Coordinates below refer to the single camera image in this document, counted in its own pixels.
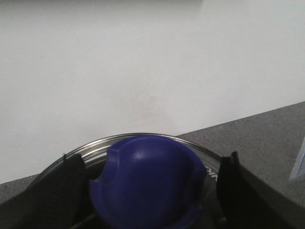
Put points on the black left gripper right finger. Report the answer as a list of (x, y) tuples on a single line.
[(249, 203)]

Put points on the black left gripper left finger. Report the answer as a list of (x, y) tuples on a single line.
[(50, 203)]

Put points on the light blue ribbed cup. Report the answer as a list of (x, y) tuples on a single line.
[(298, 169)]

